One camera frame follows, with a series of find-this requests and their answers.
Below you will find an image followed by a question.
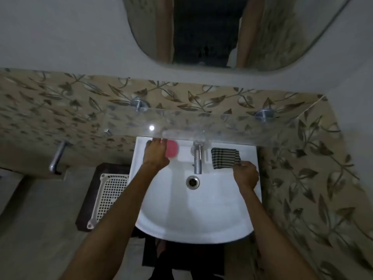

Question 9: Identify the person's right hand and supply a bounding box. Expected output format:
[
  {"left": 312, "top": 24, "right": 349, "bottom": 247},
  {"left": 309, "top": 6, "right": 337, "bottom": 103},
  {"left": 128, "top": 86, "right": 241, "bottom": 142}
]
[{"left": 232, "top": 161, "right": 260, "bottom": 191}]

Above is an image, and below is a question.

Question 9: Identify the person's left hand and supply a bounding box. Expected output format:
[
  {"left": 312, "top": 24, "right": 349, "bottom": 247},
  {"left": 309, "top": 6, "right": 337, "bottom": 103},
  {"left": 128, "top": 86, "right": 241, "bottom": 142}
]
[{"left": 142, "top": 139, "right": 170, "bottom": 170}]

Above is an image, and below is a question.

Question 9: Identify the pink plastic soap dish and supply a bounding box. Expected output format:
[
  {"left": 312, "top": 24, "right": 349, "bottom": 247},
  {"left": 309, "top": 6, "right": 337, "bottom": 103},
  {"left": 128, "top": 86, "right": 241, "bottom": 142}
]
[{"left": 165, "top": 139, "right": 179, "bottom": 158}]

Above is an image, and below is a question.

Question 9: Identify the checkered cleaning cloth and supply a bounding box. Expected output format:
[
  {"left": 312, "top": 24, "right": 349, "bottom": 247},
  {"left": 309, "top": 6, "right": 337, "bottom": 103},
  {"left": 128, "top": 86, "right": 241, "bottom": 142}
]
[{"left": 211, "top": 147, "right": 242, "bottom": 170}]

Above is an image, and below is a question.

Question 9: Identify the person's left forearm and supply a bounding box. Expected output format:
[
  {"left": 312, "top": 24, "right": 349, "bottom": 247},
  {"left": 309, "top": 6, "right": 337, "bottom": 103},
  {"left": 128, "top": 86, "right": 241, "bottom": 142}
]
[{"left": 59, "top": 161, "right": 171, "bottom": 280}]

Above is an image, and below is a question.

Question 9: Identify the person's right forearm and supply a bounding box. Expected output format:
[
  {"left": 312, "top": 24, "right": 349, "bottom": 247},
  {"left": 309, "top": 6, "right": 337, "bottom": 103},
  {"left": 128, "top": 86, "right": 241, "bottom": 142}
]
[{"left": 237, "top": 185, "right": 318, "bottom": 280}]

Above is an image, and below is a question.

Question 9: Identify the chrome sink faucet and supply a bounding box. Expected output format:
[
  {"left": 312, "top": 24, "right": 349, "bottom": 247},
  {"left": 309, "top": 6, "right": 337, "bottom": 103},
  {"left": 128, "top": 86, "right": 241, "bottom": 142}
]
[{"left": 191, "top": 141, "right": 203, "bottom": 175}]

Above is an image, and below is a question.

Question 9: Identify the clear glass shelf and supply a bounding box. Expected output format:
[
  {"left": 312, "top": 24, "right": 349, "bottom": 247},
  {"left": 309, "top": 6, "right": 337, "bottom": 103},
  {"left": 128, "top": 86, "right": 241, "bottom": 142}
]
[{"left": 105, "top": 106, "right": 301, "bottom": 148}]

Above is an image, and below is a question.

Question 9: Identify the metal sink drain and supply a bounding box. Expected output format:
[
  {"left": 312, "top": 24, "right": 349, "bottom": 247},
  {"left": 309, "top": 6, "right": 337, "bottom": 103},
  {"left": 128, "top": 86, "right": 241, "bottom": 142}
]
[{"left": 186, "top": 175, "right": 201, "bottom": 190}]

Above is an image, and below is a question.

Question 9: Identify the white perforated plastic basket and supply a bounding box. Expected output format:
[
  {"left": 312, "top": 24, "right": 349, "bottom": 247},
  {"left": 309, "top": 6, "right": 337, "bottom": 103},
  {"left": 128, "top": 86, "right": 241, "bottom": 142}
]
[{"left": 87, "top": 173, "right": 130, "bottom": 230}]

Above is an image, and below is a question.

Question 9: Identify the white ceramic sink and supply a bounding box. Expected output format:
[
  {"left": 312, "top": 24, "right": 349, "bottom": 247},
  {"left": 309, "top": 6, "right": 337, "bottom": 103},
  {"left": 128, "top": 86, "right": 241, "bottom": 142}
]
[{"left": 128, "top": 136, "right": 262, "bottom": 245}]

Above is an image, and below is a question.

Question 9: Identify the dark brown stool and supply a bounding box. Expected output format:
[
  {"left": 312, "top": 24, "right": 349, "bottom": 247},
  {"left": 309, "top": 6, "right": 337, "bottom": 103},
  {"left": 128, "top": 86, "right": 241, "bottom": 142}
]
[{"left": 75, "top": 162, "right": 138, "bottom": 233}]

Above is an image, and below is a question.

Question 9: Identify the round chrome shelf bracket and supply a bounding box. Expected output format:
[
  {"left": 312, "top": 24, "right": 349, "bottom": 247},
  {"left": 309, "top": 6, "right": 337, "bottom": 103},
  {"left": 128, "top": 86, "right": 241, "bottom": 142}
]
[
  {"left": 255, "top": 108, "right": 276, "bottom": 123},
  {"left": 130, "top": 96, "right": 151, "bottom": 113}
]

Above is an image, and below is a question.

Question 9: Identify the chrome wall tap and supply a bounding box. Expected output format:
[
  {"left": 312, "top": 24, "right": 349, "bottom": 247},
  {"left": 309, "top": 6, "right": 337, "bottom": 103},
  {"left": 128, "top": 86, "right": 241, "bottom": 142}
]
[{"left": 48, "top": 140, "right": 72, "bottom": 175}]

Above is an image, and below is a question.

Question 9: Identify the rounded wall mirror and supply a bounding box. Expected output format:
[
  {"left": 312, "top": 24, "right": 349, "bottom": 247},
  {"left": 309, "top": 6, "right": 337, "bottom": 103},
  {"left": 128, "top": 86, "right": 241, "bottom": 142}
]
[{"left": 122, "top": 0, "right": 355, "bottom": 73}]

